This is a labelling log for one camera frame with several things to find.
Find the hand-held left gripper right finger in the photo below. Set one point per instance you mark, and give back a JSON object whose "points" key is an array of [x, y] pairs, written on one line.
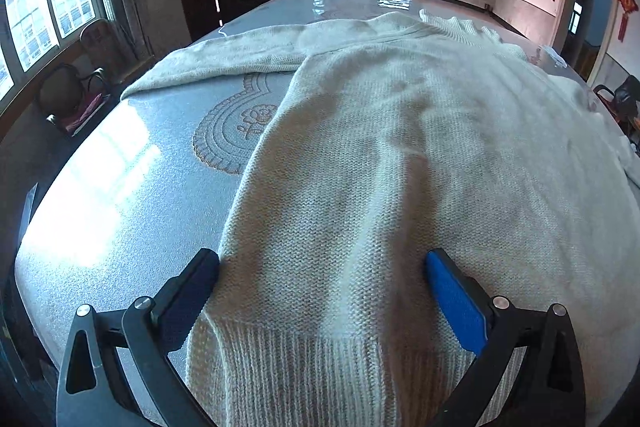
{"points": [[457, 307]]}

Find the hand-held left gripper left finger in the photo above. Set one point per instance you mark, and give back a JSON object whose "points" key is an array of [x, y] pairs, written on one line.
{"points": [[187, 302]]}

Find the beige knitted sweater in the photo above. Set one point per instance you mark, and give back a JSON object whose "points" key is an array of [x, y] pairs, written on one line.
{"points": [[375, 132]]}

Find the red seat cushion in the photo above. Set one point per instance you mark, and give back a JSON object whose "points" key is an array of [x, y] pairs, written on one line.
{"points": [[85, 112]]}

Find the black leather armchair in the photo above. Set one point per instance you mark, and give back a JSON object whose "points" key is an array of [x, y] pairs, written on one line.
{"points": [[627, 99]]}

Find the round back wooden chair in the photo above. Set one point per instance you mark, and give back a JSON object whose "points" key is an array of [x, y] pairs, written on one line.
{"points": [[97, 39]]}

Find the white paper leaflet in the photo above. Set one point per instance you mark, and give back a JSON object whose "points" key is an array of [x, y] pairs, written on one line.
{"points": [[395, 2]]}

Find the large red knot decoration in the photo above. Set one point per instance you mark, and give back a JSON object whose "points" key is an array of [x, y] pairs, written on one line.
{"points": [[626, 4]]}

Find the white door frame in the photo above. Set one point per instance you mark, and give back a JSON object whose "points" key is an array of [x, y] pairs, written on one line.
{"points": [[562, 7]]}

